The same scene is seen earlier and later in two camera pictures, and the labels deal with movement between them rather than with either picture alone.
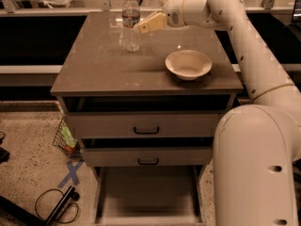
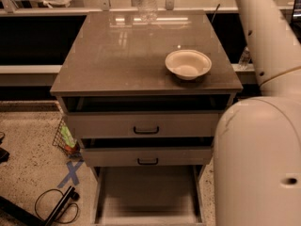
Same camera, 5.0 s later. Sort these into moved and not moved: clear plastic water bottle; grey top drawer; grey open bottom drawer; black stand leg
Moved: clear plastic water bottle
Not moved: black stand leg; grey open bottom drawer; grey top drawer
